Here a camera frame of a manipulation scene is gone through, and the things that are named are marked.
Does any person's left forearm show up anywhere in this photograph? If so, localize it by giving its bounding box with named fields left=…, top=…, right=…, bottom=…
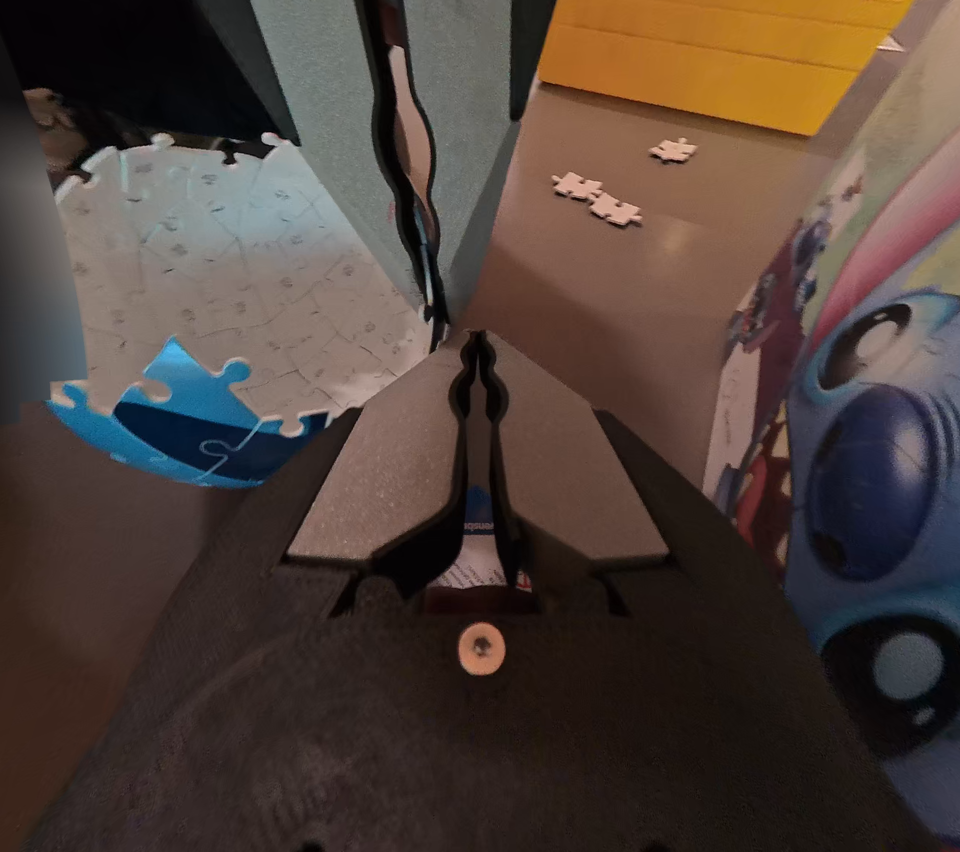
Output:
left=0, top=0, right=290, bottom=141

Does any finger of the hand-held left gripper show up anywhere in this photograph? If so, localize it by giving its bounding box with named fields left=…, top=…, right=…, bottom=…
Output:
left=227, top=0, right=445, bottom=330
left=396, top=0, right=524, bottom=330

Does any white paper leaflet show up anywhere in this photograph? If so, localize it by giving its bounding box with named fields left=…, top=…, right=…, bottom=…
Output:
left=442, top=485, right=537, bottom=594

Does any yellow plastic bin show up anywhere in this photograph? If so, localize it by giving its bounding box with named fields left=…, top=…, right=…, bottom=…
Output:
left=536, top=0, right=935, bottom=137

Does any colourful cardboard puzzle box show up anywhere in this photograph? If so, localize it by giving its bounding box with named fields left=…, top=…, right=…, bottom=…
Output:
left=705, top=27, right=960, bottom=852

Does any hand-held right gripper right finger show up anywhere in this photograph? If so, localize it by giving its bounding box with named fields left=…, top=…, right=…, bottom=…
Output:
left=483, top=332, right=670, bottom=587

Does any partly built puzzle ball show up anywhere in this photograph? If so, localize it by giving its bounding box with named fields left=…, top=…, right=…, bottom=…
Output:
left=45, top=132, right=451, bottom=489

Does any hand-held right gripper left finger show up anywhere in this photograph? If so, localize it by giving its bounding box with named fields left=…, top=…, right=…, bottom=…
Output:
left=283, top=332, right=472, bottom=600

